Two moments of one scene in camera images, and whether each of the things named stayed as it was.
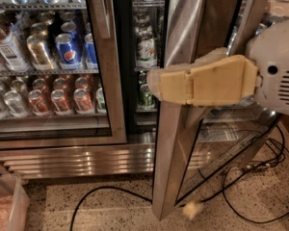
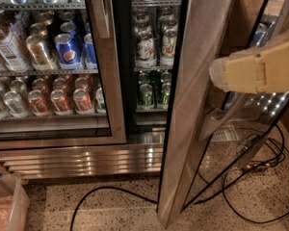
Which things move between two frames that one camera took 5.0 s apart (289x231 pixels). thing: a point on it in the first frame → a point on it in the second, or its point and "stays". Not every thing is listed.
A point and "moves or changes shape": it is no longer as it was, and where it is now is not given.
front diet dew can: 145,56 stays
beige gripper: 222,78 → 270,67
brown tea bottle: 8,46 stays
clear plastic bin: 10,203 stays
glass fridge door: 195,143 moves or changes shape
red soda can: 82,100 stays
